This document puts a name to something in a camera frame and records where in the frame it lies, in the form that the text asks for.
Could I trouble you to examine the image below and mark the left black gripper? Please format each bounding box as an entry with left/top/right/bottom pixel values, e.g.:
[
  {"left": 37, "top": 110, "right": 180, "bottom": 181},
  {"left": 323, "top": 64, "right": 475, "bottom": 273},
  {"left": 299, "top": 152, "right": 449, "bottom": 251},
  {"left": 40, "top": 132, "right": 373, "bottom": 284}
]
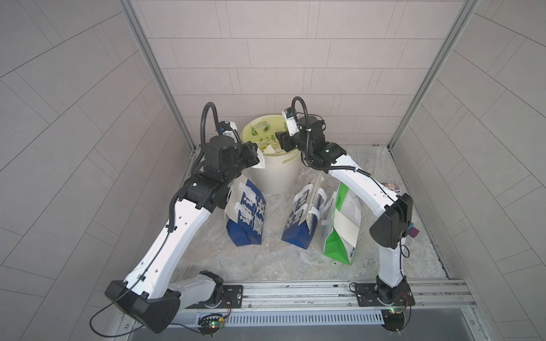
[{"left": 219, "top": 141, "right": 258, "bottom": 186}]

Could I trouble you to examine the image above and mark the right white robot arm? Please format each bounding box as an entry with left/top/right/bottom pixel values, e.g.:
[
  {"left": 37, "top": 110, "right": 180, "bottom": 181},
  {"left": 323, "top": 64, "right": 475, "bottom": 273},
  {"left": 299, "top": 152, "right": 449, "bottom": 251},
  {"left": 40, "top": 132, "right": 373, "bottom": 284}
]
[{"left": 276, "top": 96, "right": 413, "bottom": 305}]

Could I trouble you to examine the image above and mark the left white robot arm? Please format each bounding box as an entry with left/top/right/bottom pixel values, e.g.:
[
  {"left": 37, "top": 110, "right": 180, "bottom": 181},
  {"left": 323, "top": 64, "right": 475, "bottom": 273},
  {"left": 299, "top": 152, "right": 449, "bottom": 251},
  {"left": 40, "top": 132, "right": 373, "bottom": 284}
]
[{"left": 105, "top": 102, "right": 260, "bottom": 333}]

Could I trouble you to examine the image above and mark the shredded paper pile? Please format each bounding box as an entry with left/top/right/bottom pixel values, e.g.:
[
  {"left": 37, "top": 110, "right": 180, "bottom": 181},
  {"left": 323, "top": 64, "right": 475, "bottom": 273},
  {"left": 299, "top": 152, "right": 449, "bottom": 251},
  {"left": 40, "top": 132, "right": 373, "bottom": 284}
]
[{"left": 257, "top": 135, "right": 284, "bottom": 156}]

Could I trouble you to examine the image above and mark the cream plastic trash bin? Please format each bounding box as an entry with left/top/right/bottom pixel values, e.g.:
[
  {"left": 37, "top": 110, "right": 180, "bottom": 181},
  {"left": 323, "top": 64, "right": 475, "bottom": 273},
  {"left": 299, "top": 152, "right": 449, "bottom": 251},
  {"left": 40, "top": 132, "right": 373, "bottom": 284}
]
[{"left": 240, "top": 114, "right": 310, "bottom": 196}]

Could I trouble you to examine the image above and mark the large blue white tote bag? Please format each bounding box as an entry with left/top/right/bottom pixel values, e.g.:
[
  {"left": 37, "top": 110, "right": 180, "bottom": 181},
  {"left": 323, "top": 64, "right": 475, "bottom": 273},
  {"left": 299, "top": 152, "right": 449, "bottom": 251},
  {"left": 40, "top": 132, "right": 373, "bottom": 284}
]
[{"left": 225, "top": 175, "right": 266, "bottom": 247}]

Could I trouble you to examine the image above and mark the small blue white tote bag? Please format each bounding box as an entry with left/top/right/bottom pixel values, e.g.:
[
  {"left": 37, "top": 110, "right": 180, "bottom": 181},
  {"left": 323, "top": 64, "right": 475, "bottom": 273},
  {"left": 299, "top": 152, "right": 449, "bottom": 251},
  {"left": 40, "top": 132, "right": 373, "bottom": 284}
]
[{"left": 282, "top": 173, "right": 328, "bottom": 249}]

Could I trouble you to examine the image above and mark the green white tote bag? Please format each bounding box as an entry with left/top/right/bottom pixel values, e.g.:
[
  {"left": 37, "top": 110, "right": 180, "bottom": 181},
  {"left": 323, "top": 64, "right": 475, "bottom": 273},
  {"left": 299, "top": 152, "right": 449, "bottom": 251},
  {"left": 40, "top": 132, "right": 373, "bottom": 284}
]
[{"left": 322, "top": 183, "right": 362, "bottom": 265}]

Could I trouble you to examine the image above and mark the small printed card box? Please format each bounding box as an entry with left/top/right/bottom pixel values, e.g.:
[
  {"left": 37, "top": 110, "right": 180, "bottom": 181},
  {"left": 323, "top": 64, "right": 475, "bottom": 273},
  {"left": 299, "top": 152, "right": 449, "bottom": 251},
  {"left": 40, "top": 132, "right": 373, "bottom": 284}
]
[{"left": 381, "top": 180, "right": 402, "bottom": 193}]

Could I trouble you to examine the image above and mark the left controller board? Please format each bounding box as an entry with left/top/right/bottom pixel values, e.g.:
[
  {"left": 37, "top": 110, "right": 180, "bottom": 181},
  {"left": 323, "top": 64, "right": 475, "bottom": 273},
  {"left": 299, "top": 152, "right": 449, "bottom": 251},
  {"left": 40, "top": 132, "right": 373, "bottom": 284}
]
[{"left": 197, "top": 313, "right": 226, "bottom": 337}]

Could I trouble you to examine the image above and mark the controller board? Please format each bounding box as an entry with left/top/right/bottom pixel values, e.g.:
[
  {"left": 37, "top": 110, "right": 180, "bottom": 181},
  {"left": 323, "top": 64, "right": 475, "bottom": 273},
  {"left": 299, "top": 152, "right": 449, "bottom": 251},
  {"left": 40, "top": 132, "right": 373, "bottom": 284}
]
[
  {"left": 197, "top": 313, "right": 226, "bottom": 337},
  {"left": 381, "top": 309, "right": 406, "bottom": 333}
]

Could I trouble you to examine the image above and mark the right controller board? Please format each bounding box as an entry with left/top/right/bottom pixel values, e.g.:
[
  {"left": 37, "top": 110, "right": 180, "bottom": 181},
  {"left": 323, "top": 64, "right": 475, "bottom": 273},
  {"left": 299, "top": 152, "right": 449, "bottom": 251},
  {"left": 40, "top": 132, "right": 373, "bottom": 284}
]
[{"left": 381, "top": 309, "right": 406, "bottom": 333}]

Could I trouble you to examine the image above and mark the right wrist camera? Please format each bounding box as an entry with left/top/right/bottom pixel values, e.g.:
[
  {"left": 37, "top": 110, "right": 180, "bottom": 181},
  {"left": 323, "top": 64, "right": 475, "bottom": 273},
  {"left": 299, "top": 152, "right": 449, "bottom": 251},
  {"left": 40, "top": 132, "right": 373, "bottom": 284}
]
[{"left": 282, "top": 107, "right": 299, "bottom": 136}]

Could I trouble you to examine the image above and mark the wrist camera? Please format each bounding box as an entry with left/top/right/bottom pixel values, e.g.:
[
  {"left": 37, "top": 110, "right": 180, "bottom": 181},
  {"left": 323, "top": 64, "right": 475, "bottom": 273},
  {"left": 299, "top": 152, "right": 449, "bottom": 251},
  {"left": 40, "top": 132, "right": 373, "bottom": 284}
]
[
  {"left": 219, "top": 121, "right": 237, "bottom": 137},
  {"left": 282, "top": 107, "right": 299, "bottom": 136}
]

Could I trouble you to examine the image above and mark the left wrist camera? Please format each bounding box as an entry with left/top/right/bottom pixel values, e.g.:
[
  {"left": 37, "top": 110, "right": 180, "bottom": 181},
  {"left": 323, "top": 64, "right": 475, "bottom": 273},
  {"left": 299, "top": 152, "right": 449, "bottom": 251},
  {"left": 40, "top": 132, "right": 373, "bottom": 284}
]
[{"left": 219, "top": 121, "right": 237, "bottom": 137}]

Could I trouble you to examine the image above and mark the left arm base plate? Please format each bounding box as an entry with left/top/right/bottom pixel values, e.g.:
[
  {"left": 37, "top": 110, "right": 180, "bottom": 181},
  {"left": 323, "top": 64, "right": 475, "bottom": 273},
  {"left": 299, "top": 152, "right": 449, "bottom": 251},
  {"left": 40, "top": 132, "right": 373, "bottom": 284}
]
[{"left": 187, "top": 285, "right": 244, "bottom": 310}]

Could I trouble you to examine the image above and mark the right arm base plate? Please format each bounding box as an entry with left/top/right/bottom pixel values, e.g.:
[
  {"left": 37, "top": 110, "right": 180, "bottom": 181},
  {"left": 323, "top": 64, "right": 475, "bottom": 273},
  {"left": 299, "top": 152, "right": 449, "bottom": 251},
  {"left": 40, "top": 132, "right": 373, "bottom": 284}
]
[{"left": 349, "top": 281, "right": 415, "bottom": 308}]

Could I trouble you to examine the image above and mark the aluminium mounting rail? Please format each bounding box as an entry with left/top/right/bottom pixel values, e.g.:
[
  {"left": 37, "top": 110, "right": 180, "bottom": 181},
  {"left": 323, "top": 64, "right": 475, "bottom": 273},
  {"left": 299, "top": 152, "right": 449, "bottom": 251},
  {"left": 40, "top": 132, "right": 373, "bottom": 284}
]
[{"left": 167, "top": 278, "right": 476, "bottom": 324}]

